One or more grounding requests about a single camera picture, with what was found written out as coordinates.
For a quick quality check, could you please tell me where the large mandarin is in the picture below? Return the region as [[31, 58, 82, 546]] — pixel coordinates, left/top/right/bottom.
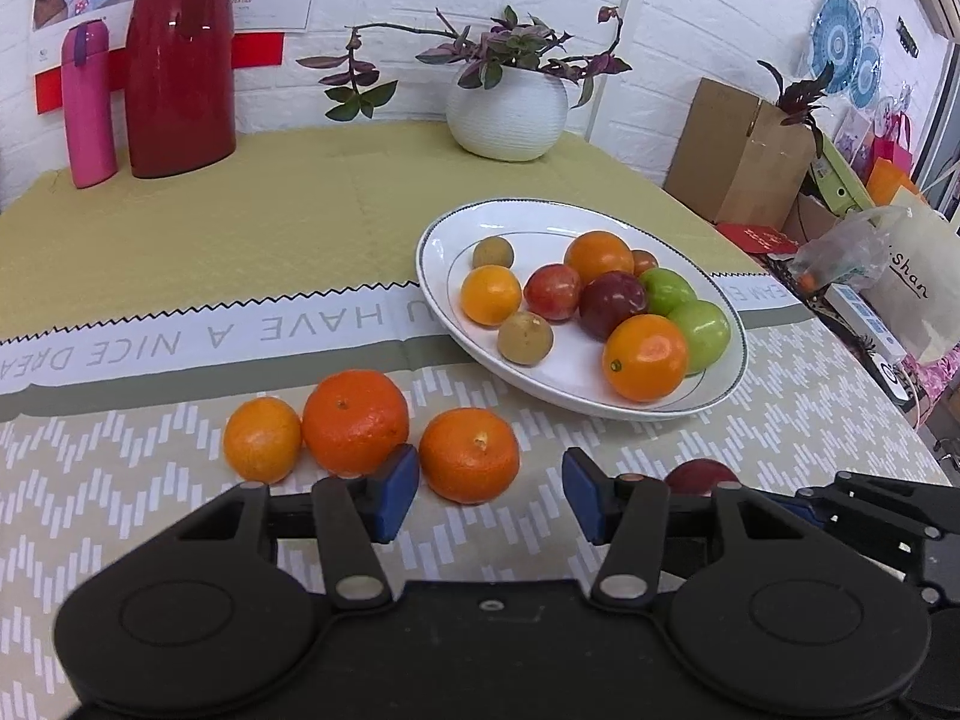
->
[[301, 369, 410, 478]]

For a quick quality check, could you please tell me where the clear plastic bag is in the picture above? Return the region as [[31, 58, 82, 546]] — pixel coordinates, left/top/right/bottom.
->
[[788, 205, 913, 294]]

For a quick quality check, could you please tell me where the large orange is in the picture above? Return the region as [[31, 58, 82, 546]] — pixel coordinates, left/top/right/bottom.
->
[[563, 231, 635, 284]]

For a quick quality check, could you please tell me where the green apple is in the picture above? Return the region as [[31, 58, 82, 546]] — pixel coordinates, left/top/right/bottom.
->
[[667, 299, 731, 376], [638, 266, 697, 317]]

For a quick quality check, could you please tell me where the small orange tangerine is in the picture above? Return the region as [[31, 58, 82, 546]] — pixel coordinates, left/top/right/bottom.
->
[[459, 265, 523, 328]]

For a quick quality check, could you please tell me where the dark red apple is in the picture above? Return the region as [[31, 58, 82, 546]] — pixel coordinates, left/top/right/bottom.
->
[[664, 458, 739, 496]]

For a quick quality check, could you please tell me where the cardboard box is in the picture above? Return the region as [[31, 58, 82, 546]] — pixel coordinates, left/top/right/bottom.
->
[[664, 78, 815, 229]]

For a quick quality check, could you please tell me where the red pink plum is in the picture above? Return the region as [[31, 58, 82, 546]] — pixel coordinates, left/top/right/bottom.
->
[[524, 263, 583, 323]]

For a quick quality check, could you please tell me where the dark red plum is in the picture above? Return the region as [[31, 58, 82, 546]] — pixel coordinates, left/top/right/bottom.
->
[[578, 271, 646, 341]]

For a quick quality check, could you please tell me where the pink gift bag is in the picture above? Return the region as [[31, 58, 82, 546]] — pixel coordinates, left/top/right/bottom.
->
[[871, 110, 913, 172]]

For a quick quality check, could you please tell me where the red thermos jug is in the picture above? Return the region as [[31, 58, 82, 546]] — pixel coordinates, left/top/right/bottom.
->
[[124, 0, 236, 179]]

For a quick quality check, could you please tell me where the green shoe box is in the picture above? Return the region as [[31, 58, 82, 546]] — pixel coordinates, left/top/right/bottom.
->
[[811, 138, 874, 218]]

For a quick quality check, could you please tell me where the green patterned tablecloth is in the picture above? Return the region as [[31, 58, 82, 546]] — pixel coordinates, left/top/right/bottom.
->
[[2, 122, 942, 718]]

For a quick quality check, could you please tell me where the small red yellow apple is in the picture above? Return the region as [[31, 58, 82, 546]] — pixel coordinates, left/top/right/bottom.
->
[[631, 249, 659, 278]]

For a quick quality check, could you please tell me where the white ribbed plant pot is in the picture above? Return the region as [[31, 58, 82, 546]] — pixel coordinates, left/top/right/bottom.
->
[[446, 68, 568, 163]]

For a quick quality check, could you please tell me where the white round plate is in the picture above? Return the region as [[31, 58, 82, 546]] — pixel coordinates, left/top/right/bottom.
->
[[415, 199, 747, 421]]

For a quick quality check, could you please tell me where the purple green trailing plant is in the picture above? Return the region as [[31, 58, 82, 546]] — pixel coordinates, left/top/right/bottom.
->
[[296, 5, 631, 124]]

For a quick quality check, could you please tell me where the orange gift bag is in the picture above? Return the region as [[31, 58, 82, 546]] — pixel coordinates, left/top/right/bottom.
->
[[866, 158, 921, 206]]

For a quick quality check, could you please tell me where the red envelope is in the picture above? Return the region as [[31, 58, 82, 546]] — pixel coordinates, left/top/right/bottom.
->
[[716, 223, 799, 257]]

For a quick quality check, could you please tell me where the blue round fan decoration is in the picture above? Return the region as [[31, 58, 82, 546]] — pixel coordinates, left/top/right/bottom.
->
[[807, 0, 885, 109]]

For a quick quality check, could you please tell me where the dark red leafy plant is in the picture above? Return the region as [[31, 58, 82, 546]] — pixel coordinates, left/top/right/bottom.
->
[[757, 60, 835, 158]]

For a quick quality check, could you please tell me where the pink water bottle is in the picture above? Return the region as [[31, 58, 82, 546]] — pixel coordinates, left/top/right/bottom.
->
[[60, 20, 117, 188]]

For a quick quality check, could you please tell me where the small mandarin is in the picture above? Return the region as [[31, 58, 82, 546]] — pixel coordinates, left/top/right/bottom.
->
[[223, 397, 302, 484]]

